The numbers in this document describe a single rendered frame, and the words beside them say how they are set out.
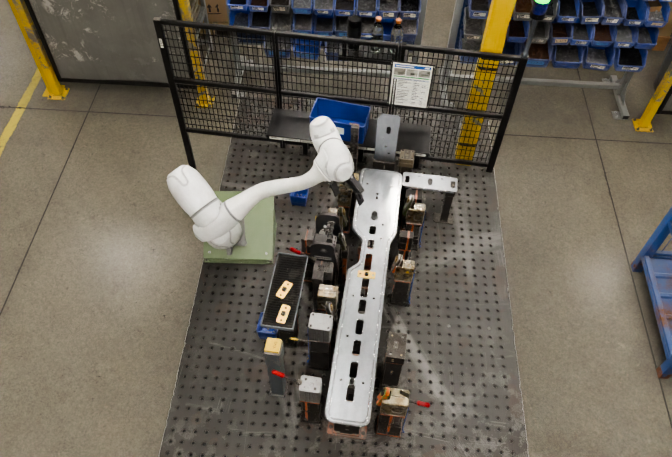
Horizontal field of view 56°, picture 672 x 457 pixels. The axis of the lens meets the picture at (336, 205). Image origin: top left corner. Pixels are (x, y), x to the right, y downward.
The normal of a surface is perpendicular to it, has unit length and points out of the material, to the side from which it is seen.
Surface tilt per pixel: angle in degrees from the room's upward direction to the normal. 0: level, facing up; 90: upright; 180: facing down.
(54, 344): 0
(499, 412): 0
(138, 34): 93
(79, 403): 0
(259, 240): 42
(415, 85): 90
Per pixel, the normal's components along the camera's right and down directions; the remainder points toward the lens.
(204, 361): 0.01, -0.62
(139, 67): -0.07, 0.83
